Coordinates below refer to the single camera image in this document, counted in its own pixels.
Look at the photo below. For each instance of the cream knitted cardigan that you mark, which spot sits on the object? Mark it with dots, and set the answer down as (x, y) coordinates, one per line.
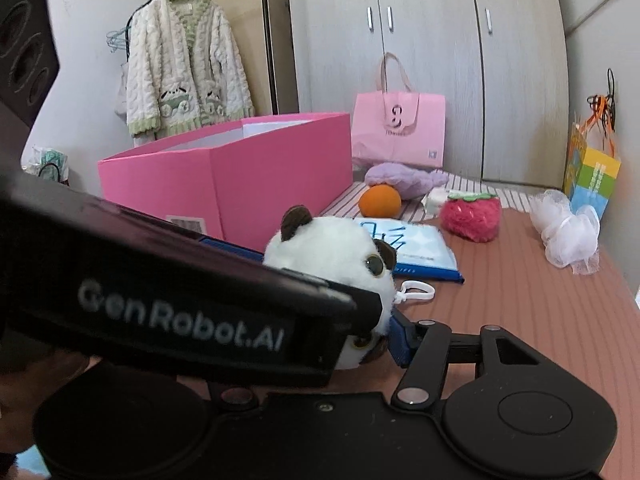
(185, 60)

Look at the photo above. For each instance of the white mesh bath pouf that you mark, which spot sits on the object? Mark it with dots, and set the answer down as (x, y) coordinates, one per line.
(565, 232)

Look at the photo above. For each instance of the colourful paper gift bag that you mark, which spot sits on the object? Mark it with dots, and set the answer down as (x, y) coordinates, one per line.
(595, 180)

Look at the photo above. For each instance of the beige wardrobe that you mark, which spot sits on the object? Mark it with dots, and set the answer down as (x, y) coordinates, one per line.
(430, 25)

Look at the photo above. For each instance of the orange plush ball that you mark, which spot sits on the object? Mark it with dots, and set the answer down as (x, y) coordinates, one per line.
(380, 201)

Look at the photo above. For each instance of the striped cloth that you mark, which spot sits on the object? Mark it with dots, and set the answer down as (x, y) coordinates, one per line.
(500, 195)

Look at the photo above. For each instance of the blue wet wipes packet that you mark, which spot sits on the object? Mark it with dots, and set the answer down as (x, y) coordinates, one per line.
(425, 250)

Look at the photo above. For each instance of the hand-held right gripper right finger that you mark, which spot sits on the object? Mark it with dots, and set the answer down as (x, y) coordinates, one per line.
(400, 341)

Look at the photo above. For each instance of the purple plush toy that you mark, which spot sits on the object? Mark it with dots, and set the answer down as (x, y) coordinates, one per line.
(400, 180)

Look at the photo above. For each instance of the green printed plastic bag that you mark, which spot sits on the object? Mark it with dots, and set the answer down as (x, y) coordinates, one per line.
(47, 162)

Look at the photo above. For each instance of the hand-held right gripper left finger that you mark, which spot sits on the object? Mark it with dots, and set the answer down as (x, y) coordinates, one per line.
(239, 398)

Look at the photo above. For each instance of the pink paper shopping bag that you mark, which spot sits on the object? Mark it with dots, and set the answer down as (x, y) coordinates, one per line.
(400, 130)

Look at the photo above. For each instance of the small white tissue pack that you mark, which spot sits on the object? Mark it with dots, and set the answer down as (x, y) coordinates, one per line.
(435, 200)

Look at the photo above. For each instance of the white panda plush toy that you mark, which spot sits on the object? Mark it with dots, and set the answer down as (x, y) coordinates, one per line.
(325, 245)

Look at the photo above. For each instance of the white hanging cloth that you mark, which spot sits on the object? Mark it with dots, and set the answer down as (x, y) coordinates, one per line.
(121, 92)

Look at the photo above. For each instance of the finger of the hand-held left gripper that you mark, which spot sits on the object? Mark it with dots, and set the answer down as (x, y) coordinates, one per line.
(372, 310)
(235, 250)

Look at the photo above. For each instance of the red strawberry plush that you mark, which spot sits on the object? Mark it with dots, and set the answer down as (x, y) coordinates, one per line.
(470, 217)

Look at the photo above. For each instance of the pink cardboard box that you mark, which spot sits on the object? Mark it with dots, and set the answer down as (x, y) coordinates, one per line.
(260, 180)

